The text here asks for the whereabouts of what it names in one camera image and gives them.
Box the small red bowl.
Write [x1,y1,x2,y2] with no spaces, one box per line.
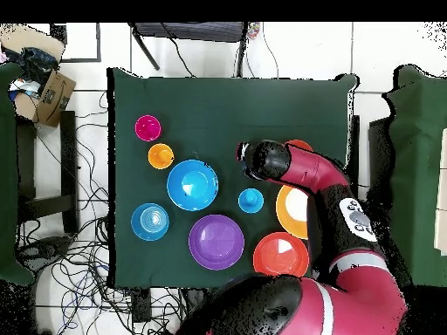
[285,139,314,152]

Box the black computer tower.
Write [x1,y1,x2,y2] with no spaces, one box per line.
[368,116,394,203]

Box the dark green tablecloth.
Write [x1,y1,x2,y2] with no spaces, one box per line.
[106,66,361,291]

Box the blue cup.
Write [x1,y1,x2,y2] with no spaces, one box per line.
[237,187,265,215]

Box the large blue bowl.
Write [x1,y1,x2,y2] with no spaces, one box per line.
[166,159,220,213]

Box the large orange bowl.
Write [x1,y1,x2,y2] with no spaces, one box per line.
[275,184,310,241]

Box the orange cup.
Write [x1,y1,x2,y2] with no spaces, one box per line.
[147,142,175,171]

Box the purple bowl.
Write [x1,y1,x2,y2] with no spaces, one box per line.
[188,214,246,271]

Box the pink cup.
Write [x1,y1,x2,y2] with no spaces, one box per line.
[134,114,162,143]

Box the large red bowl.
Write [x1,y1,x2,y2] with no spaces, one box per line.
[252,231,311,278]

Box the small blue bowl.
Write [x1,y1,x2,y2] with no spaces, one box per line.
[130,202,171,243]

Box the black folding chair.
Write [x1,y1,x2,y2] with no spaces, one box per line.
[127,22,250,79]

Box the black bench stand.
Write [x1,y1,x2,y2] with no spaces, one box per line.
[15,110,80,235]

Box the green cloth covered table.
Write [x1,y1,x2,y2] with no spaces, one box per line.
[0,61,36,287]
[382,64,447,289]

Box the black power adapter box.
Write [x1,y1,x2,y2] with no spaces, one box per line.
[131,288,153,324]

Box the cardboard box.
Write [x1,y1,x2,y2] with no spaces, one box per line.
[0,23,78,128]

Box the grey black floor base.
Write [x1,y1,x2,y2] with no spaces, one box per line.
[15,235,74,273]

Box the black plastic bag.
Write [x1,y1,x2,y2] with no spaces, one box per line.
[17,46,60,88]

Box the tangle of floor cables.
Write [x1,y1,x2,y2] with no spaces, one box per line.
[15,90,189,335]

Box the black metal frame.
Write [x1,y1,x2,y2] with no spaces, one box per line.
[49,22,103,65]

